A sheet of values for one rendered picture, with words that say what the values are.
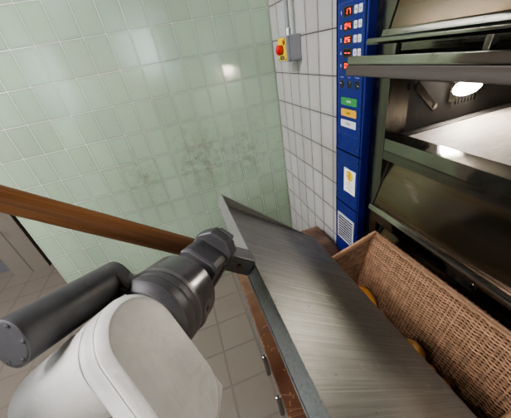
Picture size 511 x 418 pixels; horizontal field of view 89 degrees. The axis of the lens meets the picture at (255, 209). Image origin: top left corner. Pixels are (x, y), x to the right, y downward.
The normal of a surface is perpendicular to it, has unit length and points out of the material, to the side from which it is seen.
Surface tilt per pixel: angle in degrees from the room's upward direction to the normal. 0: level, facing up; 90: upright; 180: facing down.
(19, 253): 90
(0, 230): 90
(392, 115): 90
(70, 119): 90
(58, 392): 55
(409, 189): 70
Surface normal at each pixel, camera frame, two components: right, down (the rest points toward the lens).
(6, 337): -0.22, 0.19
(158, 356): 0.74, -0.61
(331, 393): 0.47, -0.84
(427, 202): -0.94, -0.01
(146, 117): 0.29, 0.46
